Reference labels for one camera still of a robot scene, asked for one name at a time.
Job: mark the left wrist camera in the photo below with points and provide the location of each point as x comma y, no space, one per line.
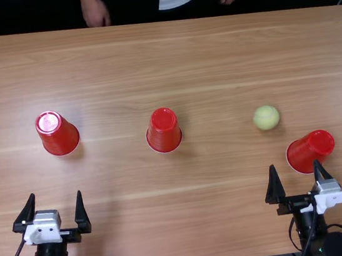
44,228

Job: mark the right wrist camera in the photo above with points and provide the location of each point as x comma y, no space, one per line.
329,195

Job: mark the yellow ball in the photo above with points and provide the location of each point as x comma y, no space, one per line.
266,117

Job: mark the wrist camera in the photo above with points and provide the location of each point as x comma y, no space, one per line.
329,195
44,228

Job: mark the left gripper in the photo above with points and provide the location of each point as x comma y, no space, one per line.
70,235

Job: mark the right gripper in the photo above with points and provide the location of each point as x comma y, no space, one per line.
294,204

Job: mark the red cup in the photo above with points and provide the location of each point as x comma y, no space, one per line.
58,136
163,132
309,150

